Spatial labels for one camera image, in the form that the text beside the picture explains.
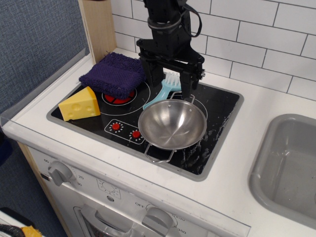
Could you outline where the yellow toy cheese wedge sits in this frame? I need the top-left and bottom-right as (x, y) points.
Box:
(58, 86), (101, 121)

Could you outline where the grey oven knob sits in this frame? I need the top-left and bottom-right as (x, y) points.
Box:
(48, 161), (73, 187)
(142, 207), (174, 237)

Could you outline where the grey left oven knob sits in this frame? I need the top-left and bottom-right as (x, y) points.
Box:
(48, 161), (73, 187)

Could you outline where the purple blue folded cloth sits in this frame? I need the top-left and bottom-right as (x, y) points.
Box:
(79, 52), (146, 99)

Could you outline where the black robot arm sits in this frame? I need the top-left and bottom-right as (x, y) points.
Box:
(136, 0), (205, 98)

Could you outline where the grey sink basin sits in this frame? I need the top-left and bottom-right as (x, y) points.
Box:
(249, 114), (316, 229)

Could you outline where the yellow black object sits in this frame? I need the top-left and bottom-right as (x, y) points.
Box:
(0, 224), (43, 237)

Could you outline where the white toy oven front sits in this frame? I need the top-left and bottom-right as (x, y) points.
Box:
(26, 146), (218, 237)

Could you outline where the black toy stove top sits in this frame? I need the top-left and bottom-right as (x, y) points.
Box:
(47, 82), (243, 181)

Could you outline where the light blue dish brush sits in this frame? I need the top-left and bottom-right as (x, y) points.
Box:
(143, 72), (182, 110)

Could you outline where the grey right oven knob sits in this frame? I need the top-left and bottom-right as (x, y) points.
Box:
(142, 207), (174, 237)

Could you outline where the stainless steel pot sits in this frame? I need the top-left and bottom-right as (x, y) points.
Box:
(138, 95), (207, 163)

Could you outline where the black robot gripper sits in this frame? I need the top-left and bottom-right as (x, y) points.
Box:
(137, 23), (205, 99)

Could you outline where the wooden side post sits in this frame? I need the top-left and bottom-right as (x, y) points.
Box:
(78, 0), (117, 64)

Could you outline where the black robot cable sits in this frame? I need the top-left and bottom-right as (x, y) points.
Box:
(181, 0), (202, 38)

